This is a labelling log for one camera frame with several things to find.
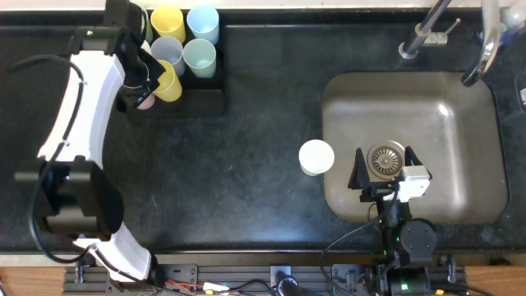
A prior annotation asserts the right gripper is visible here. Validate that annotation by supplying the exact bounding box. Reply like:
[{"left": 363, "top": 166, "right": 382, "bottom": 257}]
[{"left": 348, "top": 146, "right": 424, "bottom": 203}]

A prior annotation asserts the yellow cup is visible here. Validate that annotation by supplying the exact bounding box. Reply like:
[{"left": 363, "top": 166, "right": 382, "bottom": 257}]
[
  {"left": 150, "top": 5, "right": 187, "bottom": 44},
  {"left": 152, "top": 59, "right": 183, "bottom": 103}
]

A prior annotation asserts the pink cup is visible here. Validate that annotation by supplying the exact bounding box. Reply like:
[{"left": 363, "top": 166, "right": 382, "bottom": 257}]
[{"left": 136, "top": 93, "right": 156, "bottom": 111}]

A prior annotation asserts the steel sink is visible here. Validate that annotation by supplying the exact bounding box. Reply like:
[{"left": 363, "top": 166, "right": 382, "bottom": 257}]
[{"left": 321, "top": 72, "right": 510, "bottom": 225}]

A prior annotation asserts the steel tap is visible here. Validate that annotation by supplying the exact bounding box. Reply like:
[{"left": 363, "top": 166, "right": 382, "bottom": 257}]
[{"left": 397, "top": 0, "right": 503, "bottom": 88}]

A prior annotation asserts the black tray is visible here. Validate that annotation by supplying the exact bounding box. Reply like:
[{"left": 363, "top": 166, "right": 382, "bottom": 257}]
[{"left": 114, "top": 7, "right": 226, "bottom": 117}]

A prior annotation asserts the blue soap bottle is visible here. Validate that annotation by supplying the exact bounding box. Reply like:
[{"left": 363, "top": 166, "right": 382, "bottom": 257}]
[{"left": 478, "top": 2, "right": 526, "bottom": 47}]

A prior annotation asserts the blue cup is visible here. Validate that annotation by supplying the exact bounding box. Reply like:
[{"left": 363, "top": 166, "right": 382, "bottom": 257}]
[{"left": 186, "top": 5, "right": 220, "bottom": 45}]

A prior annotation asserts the grey cup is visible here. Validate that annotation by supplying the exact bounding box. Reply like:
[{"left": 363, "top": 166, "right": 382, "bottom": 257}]
[{"left": 150, "top": 35, "right": 187, "bottom": 78}]

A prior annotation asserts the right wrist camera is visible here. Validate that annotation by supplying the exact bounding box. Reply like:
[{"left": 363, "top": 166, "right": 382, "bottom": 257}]
[{"left": 395, "top": 165, "right": 431, "bottom": 203}]

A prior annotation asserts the mounting rail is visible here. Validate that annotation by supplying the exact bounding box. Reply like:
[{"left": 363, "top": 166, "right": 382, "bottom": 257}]
[{"left": 62, "top": 253, "right": 469, "bottom": 296}]

